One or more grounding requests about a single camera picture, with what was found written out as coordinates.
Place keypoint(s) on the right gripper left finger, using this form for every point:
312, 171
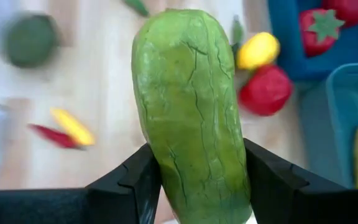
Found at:
73, 205

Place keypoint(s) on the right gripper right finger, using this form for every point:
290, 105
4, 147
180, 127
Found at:
306, 202

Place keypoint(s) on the small red chili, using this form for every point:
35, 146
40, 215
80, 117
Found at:
54, 137

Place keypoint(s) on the small yellow chili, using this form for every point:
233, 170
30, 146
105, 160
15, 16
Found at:
73, 127

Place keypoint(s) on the dark red tomato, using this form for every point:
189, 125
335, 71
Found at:
266, 90

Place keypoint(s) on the light green cucumber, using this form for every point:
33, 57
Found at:
188, 109

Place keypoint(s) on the yellow lemon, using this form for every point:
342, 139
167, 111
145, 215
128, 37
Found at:
258, 49

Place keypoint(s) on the red toy strawberry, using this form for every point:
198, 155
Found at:
314, 40

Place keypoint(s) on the small green chili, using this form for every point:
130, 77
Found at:
137, 7

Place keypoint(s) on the teal grey plastic basket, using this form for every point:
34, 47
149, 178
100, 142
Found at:
343, 109

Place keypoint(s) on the dark blue plastic basket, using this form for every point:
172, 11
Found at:
283, 37

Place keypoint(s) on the round dark green pepper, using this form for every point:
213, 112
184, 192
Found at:
31, 40

